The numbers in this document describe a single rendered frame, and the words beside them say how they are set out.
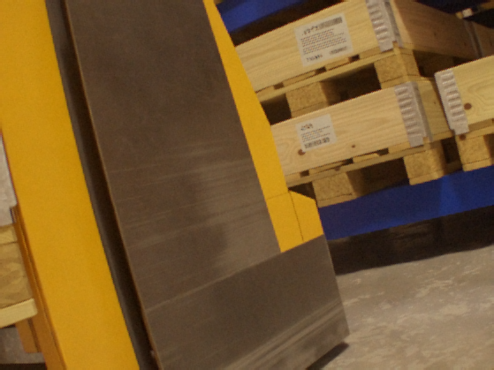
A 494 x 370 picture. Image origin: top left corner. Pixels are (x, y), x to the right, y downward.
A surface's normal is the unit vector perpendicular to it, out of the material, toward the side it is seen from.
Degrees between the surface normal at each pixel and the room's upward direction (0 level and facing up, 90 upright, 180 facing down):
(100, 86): 90
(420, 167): 90
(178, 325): 90
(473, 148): 90
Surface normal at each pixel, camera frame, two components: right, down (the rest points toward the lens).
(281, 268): 0.79, -0.22
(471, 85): -0.55, 0.16
